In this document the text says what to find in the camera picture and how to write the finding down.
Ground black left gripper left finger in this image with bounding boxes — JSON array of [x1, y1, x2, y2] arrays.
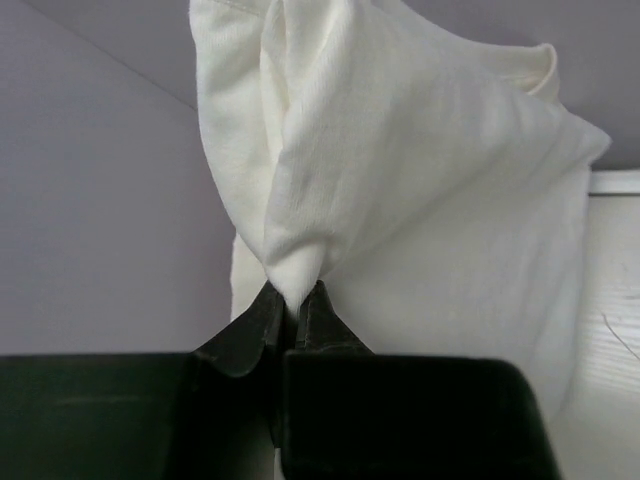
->
[[1, 285, 284, 479]]

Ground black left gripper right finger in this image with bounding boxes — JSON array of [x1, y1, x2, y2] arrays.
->
[[280, 284, 561, 479]]

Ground white graphic t-shirt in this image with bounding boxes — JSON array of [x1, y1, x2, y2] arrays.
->
[[189, 1, 611, 418]]

